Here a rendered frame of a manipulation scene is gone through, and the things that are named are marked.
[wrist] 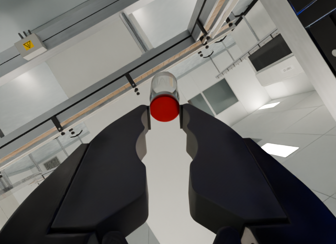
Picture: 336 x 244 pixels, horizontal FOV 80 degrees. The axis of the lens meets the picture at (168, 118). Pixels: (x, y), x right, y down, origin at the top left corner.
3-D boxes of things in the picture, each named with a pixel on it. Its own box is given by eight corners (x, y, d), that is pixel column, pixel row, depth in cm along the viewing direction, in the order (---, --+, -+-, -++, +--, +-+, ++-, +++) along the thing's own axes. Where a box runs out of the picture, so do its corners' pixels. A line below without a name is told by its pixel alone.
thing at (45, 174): (24, 181, 344) (29, 189, 344) (33, 176, 345) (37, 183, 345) (89, 153, 703) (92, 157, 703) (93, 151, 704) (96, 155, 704)
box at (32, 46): (33, 32, 107) (43, 46, 107) (39, 36, 112) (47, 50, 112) (13, 43, 106) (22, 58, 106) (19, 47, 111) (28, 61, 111)
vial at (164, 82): (177, 70, 17) (181, 92, 13) (177, 94, 18) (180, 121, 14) (150, 71, 17) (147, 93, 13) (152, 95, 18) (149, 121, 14)
